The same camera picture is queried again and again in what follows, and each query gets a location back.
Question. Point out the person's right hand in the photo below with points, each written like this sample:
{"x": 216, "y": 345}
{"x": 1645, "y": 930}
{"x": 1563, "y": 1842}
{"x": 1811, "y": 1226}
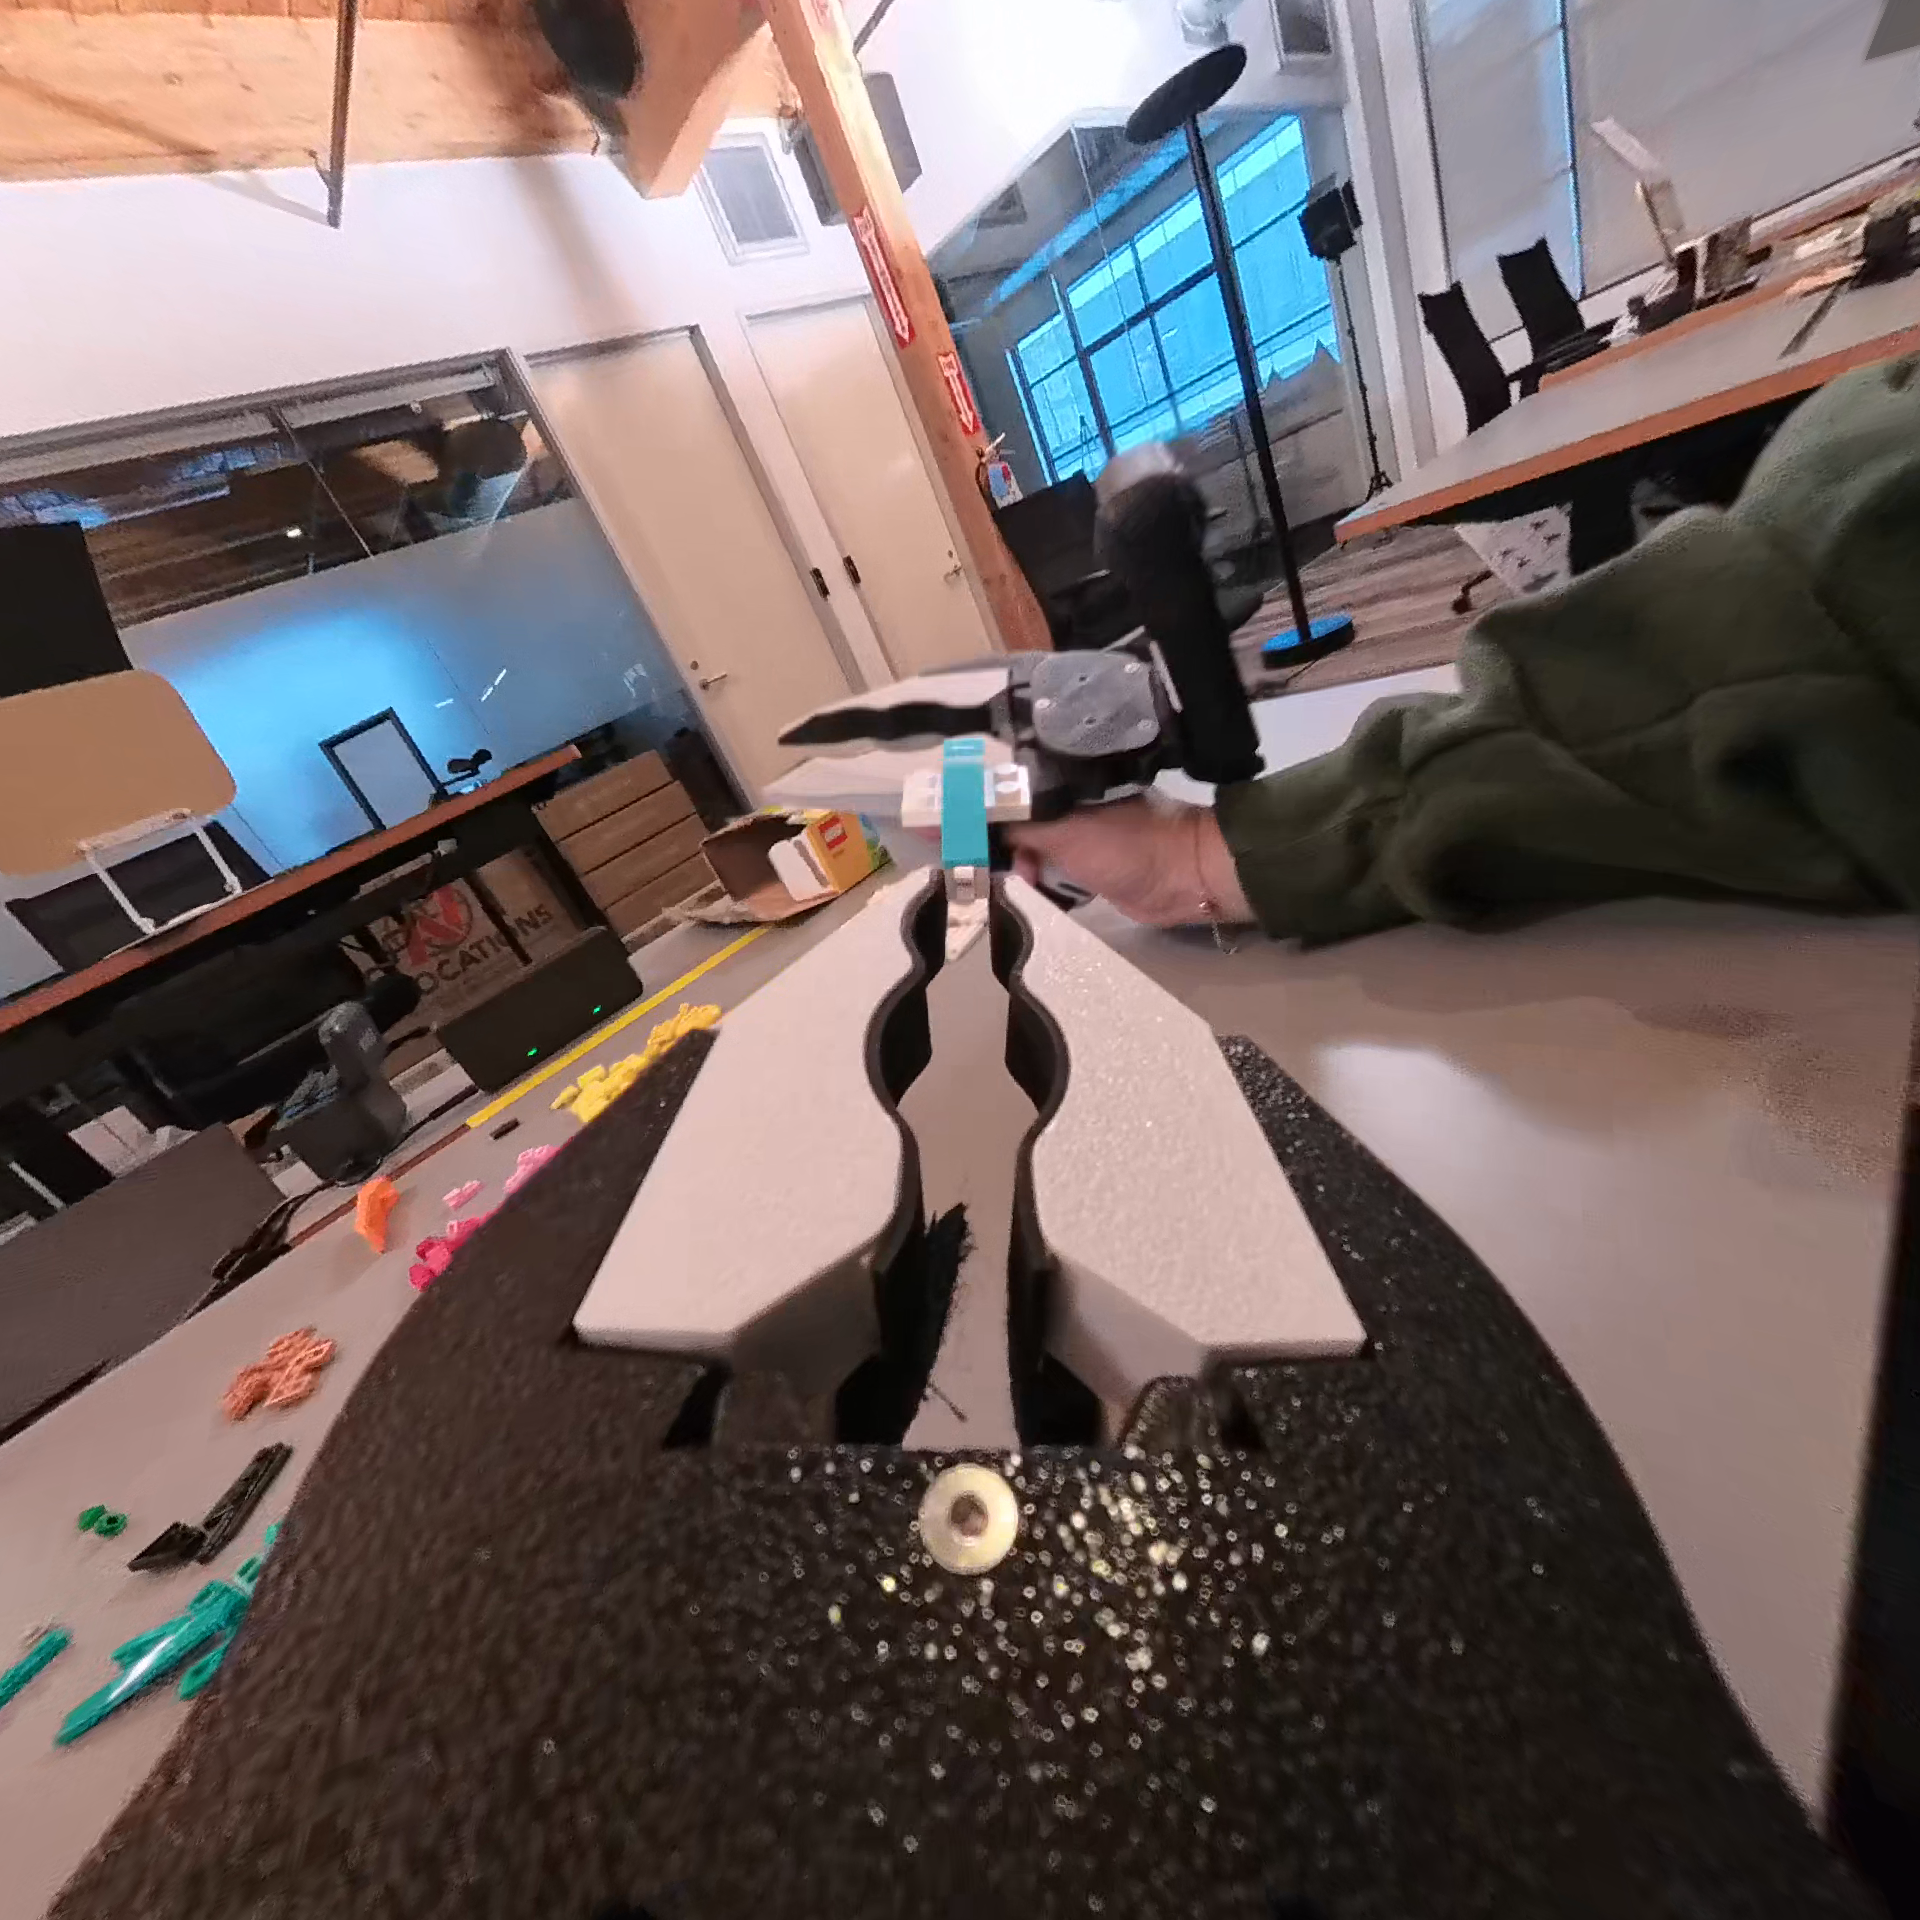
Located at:
{"x": 1142, "y": 862}

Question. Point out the black speaker on tripod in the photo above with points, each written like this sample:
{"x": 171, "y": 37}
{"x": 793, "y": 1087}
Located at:
{"x": 1336, "y": 226}

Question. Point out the black charging dock device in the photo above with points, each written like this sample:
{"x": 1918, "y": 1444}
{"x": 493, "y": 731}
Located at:
{"x": 349, "y": 1090}

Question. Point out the wooden office desk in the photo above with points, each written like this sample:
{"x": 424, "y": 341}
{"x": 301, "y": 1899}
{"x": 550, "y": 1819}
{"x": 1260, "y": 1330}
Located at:
{"x": 284, "y": 885}

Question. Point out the black flat panel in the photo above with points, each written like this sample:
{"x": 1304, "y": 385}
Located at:
{"x": 105, "y": 1267}

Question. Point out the long wooden-edged table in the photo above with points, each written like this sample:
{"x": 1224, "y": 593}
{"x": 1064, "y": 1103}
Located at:
{"x": 1652, "y": 405}

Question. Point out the wall air vent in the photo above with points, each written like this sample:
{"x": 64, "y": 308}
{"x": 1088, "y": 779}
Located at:
{"x": 751, "y": 196}

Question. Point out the pile of salmon lego pieces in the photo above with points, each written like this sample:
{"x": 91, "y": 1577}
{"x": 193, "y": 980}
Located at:
{"x": 277, "y": 1373}

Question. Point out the black speaker box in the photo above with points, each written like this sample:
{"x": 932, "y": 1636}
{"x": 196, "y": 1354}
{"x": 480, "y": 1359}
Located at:
{"x": 534, "y": 1013}

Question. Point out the orange lego piece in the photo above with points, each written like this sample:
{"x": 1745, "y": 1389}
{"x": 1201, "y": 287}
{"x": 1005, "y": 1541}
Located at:
{"x": 375, "y": 1212}

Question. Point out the white frame chair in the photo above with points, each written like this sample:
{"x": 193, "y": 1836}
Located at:
{"x": 149, "y": 879}

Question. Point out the black lego beams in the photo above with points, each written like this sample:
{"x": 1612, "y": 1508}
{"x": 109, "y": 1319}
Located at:
{"x": 224, "y": 1508}

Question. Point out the white and teal lego assembly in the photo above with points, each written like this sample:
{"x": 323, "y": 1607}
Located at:
{"x": 960, "y": 811}

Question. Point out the stack of cardboard boxes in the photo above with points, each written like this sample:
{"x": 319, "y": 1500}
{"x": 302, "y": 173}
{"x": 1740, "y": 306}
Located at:
{"x": 622, "y": 841}

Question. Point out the beige rounded board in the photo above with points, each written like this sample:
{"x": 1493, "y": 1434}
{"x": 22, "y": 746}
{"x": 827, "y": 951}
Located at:
{"x": 105, "y": 764}

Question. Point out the pile of pink lego pieces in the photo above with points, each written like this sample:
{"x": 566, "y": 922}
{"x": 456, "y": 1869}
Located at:
{"x": 451, "y": 1238}

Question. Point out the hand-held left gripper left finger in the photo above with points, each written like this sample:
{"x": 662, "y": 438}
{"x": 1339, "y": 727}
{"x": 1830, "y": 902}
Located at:
{"x": 764, "y": 1155}

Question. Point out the person's right forearm green sleeve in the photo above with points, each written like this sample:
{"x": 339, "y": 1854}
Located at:
{"x": 1652, "y": 721}

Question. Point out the open cardboard box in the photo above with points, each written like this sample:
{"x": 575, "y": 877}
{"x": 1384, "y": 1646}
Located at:
{"x": 735, "y": 868}

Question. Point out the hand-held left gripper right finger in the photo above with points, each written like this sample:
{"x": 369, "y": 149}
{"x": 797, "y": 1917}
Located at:
{"x": 1185, "y": 1185}

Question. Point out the pile of teal lego pieces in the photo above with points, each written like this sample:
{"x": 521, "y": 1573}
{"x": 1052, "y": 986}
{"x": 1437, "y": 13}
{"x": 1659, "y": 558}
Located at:
{"x": 166, "y": 1651}

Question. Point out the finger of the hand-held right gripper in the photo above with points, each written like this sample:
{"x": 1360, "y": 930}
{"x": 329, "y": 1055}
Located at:
{"x": 901, "y": 709}
{"x": 840, "y": 783}

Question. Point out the white lego pieces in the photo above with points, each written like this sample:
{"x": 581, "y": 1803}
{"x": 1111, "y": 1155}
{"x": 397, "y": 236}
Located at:
{"x": 968, "y": 938}

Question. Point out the pile of yellow lego pieces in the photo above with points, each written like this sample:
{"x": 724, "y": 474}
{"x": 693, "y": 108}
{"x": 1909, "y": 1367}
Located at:
{"x": 629, "y": 1067}

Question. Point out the white door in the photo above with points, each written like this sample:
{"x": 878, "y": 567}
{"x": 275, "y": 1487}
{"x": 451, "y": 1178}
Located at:
{"x": 675, "y": 570}
{"x": 855, "y": 482}

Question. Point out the black monitor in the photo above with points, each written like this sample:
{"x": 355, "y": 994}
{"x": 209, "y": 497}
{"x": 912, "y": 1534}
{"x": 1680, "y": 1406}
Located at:
{"x": 53, "y": 610}

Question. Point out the wooden pillar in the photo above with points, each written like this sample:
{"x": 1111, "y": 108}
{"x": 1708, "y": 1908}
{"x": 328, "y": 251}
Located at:
{"x": 915, "y": 346}

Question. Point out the black office chair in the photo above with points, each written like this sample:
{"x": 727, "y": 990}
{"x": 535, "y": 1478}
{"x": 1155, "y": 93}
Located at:
{"x": 1464, "y": 353}
{"x": 1547, "y": 300}

